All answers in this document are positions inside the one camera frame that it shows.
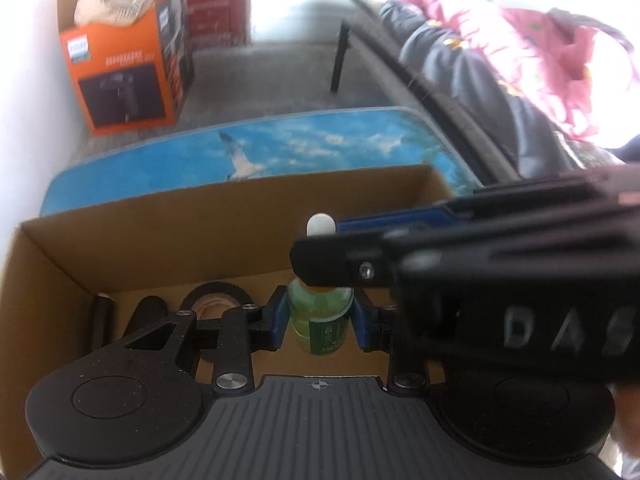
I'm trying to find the black key fob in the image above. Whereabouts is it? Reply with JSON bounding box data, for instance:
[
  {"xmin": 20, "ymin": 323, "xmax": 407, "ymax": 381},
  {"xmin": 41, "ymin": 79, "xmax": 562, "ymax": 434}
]
[{"xmin": 122, "ymin": 296, "xmax": 169, "ymax": 337}]

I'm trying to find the beach print table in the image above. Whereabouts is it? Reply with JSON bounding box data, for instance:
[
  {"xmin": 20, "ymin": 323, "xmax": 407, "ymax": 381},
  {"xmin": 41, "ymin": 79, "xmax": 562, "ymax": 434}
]
[{"xmin": 40, "ymin": 106, "xmax": 485, "ymax": 218}]

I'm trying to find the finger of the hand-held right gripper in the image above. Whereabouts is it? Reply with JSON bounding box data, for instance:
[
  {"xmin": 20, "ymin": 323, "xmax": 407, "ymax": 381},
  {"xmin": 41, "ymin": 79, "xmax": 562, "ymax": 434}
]
[
  {"xmin": 337, "ymin": 201, "xmax": 472, "ymax": 236},
  {"xmin": 291, "ymin": 235, "xmax": 402, "ymax": 289}
]

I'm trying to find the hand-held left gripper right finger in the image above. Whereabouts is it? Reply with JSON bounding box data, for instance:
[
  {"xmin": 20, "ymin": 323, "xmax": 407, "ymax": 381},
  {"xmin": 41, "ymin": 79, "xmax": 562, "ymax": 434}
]
[{"xmin": 352, "ymin": 291, "xmax": 432, "ymax": 397}]

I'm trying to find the black cylinder tube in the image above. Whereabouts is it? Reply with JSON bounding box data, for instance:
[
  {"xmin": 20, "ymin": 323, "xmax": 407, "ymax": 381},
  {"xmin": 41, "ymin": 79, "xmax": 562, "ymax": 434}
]
[{"xmin": 90, "ymin": 294, "xmax": 115, "ymax": 352}]

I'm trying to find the pink floral quilt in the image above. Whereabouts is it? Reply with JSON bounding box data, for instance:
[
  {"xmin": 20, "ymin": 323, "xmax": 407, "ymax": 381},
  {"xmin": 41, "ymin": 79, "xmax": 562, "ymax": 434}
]
[{"xmin": 399, "ymin": 0, "xmax": 640, "ymax": 142}]

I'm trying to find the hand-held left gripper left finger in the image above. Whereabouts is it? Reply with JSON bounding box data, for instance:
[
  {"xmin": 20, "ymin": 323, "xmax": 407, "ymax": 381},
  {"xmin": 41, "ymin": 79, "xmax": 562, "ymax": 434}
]
[{"xmin": 90, "ymin": 287, "xmax": 291, "ymax": 395}]

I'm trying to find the green dropper bottle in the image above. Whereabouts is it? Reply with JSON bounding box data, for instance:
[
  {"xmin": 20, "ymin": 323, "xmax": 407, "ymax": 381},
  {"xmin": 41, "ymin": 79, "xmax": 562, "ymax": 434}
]
[{"xmin": 287, "ymin": 214, "xmax": 356, "ymax": 356}]

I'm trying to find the black tape roll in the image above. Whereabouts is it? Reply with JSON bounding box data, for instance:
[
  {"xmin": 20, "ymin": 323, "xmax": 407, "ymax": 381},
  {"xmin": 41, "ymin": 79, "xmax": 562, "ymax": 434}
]
[{"xmin": 180, "ymin": 282, "xmax": 254, "ymax": 322}]

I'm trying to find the large brown cardboard box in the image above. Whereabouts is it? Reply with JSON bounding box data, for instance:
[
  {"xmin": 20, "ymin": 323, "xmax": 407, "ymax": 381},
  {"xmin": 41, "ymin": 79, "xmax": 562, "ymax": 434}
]
[{"xmin": 0, "ymin": 164, "xmax": 457, "ymax": 480}]

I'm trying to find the orange product box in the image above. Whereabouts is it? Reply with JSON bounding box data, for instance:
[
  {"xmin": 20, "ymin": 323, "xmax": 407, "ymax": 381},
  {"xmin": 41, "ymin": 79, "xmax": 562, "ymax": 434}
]
[{"xmin": 57, "ymin": 0, "xmax": 196, "ymax": 136}]

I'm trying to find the red wooden door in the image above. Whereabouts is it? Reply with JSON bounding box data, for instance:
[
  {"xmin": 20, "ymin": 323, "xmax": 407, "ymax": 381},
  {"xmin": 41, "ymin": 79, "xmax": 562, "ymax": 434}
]
[{"xmin": 186, "ymin": 0, "xmax": 252, "ymax": 52}]

